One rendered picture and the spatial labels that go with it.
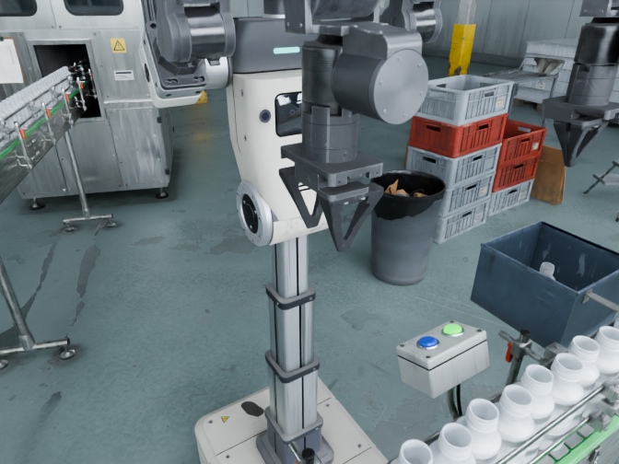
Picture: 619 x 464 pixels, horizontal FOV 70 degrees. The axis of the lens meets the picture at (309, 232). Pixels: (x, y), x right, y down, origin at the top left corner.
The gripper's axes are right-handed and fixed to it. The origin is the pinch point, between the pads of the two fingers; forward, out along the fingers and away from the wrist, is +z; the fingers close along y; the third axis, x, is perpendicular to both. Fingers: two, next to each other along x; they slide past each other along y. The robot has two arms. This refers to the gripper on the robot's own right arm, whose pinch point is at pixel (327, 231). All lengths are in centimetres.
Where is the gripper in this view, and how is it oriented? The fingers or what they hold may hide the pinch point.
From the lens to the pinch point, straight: 50.2
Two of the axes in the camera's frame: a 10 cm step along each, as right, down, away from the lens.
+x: 8.5, -2.4, 4.6
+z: -0.1, 8.8, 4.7
